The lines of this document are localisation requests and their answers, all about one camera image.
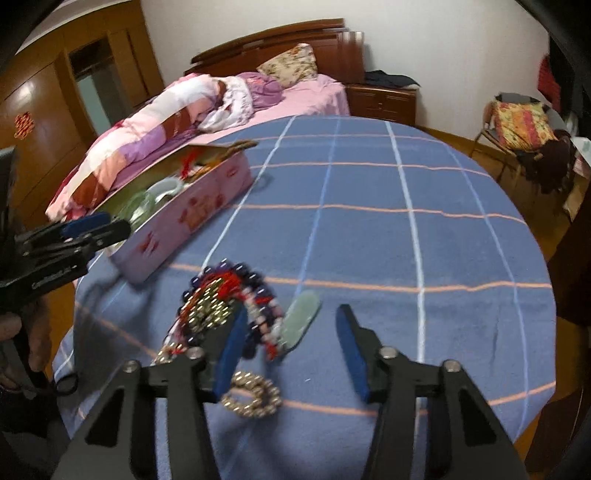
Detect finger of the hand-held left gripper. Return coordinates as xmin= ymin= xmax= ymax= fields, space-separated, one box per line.
xmin=14 ymin=212 xmax=114 ymax=247
xmin=18 ymin=219 xmax=132 ymax=274

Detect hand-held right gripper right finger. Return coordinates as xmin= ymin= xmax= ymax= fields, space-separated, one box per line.
xmin=335 ymin=304 xmax=529 ymax=480

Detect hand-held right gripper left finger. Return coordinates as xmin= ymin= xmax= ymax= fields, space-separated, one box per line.
xmin=51 ymin=305 xmax=247 ymax=480

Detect pearl necklace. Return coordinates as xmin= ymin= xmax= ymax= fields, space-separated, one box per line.
xmin=221 ymin=370 xmax=282 ymax=418

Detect green jade bangle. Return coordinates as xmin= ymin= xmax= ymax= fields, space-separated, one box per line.
xmin=117 ymin=191 xmax=158 ymax=227

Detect red white bead bracelet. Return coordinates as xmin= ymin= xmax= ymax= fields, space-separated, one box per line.
xmin=247 ymin=286 xmax=283 ymax=361

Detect gold bead bracelet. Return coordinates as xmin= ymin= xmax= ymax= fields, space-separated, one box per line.
xmin=178 ymin=281 xmax=236 ymax=333

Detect green jade pendant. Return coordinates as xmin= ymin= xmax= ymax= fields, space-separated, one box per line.
xmin=279 ymin=292 xmax=321 ymax=354

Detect pale jade bangle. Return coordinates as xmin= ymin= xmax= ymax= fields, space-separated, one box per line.
xmin=145 ymin=178 xmax=185 ymax=204

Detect metal tin box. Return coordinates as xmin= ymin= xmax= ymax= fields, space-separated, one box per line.
xmin=90 ymin=141 xmax=259 ymax=283

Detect purple bead bracelet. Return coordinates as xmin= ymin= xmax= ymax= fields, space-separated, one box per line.
xmin=175 ymin=261 xmax=278 ymax=361

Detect red string knot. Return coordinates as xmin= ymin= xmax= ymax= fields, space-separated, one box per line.
xmin=180 ymin=148 xmax=199 ymax=178

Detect wooden bead necklace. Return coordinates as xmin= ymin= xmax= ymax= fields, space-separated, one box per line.
xmin=191 ymin=154 xmax=234 ymax=181

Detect person's left hand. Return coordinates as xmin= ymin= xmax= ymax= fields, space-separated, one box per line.
xmin=0 ymin=295 xmax=52 ymax=393

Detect patchwork quilt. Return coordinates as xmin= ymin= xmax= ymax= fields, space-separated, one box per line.
xmin=46 ymin=74 xmax=232 ymax=220

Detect blue checked tablecloth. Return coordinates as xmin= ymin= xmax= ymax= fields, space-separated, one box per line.
xmin=52 ymin=115 xmax=557 ymax=480

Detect wooden wardrobe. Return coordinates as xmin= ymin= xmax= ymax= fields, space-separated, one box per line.
xmin=0 ymin=0 xmax=164 ymax=227

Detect white embroidered cloth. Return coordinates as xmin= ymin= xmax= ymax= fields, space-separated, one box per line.
xmin=198 ymin=76 xmax=254 ymax=132

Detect purple cloth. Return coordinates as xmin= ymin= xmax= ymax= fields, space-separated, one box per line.
xmin=238 ymin=71 xmax=284 ymax=109

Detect pink bedsheet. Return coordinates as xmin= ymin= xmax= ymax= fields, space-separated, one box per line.
xmin=252 ymin=76 xmax=349 ymax=127

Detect floral pillow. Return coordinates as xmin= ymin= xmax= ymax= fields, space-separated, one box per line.
xmin=256 ymin=43 xmax=318 ymax=88

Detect wooden nightstand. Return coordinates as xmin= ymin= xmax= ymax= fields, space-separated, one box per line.
xmin=346 ymin=83 xmax=419 ymax=127

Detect wooden bed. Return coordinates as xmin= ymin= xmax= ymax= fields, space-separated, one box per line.
xmin=46 ymin=18 xmax=365 ymax=222

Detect metal chair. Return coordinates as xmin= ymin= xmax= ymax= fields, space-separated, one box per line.
xmin=471 ymin=92 xmax=578 ymax=195

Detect dark garment on chair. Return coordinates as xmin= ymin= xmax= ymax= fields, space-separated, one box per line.
xmin=522 ymin=131 xmax=578 ymax=195

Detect dark folded clothes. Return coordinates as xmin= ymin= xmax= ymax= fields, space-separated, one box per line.
xmin=365 ymin=69 xmax=421 ymax=89

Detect yellow patterned cushion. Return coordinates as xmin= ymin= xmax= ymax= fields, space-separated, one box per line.
xmin=492 ymin=100 xmax=559 ymax=151

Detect red hanging garment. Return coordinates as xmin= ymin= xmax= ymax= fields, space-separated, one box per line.
xmin=538 ymin=55 xmax=561 ymax=112

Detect black hanging coat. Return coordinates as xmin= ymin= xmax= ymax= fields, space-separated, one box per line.
xmin=547 ymin=37 xmax=583 ymax=116

